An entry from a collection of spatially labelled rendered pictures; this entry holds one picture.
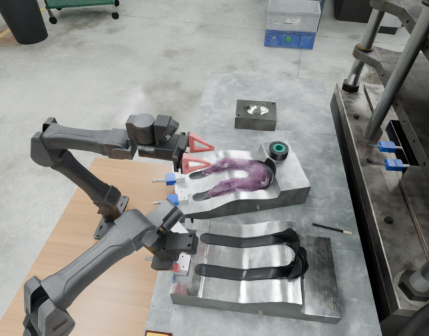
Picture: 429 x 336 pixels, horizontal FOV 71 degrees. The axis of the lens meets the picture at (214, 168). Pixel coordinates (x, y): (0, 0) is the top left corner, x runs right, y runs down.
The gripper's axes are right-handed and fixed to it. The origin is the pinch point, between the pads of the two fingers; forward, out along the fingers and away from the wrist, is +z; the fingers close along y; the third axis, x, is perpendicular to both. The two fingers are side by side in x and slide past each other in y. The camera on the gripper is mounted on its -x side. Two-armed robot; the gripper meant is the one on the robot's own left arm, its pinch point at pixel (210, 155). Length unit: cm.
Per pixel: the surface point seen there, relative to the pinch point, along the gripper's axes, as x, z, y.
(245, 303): 30.0, 15.4, -27.1
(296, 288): 25.1, 28.9, -22.5
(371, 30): 4, 64, 103
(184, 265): 24.8, -3.6, -21.1
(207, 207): 33.8, -1.2, 6.1
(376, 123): 28, 69, 62
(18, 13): 90, -269, 273
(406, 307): 39, 67, -17
